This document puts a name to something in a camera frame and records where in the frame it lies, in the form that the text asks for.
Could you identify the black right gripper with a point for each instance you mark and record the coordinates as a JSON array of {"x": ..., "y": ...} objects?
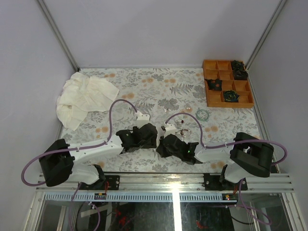
[{"x": 161, "y": 149}]

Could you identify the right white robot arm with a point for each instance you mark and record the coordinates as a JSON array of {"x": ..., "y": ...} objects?
[{"x": 248, "y": 156}]

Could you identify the black fabric flower top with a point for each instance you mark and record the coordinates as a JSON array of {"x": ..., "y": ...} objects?
[{"x": 237, "y": 65}]

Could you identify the floral patterned tablecloth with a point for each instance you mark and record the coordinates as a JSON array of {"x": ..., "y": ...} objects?
[{"x": 150, "y": 90}]

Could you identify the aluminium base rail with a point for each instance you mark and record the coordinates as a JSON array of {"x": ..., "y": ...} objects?
[{"x": 146, "y": 187}]

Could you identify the black flower orange dots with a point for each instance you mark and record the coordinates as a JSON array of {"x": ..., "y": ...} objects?
[{"x": 214, "y": 84}]

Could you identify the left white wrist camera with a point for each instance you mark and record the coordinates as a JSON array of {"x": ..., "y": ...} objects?
[{"x": 142, "y": 117}]

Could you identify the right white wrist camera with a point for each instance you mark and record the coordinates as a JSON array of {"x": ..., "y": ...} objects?
[{"x": 168, "y": 129}]

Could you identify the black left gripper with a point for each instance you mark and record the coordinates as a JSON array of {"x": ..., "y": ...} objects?
[{"x": 151, "y": 144}]

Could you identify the white crumpled cloth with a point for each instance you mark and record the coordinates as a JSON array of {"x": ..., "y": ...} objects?
[{"x": 83, "y": 94}]

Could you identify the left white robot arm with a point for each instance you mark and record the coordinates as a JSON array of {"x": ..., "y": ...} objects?
[{"x": 75, "y": 164}]

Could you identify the orange wooden divided tray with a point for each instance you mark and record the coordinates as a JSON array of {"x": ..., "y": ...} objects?
[{"x": 222, "y": 70}]

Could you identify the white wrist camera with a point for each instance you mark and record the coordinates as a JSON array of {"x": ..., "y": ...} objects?
[
  {"x": 168, "y": 129},
  {"x": 142, "y": 117}
]

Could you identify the black fabric flower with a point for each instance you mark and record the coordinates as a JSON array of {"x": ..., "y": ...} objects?
[
  {"x": 237, "y": 65},
  {"x": 240, "y": 74}
]

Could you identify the black flower green swirls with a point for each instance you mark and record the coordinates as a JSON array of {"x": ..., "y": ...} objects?
[{"x": 231, "y": 96}]

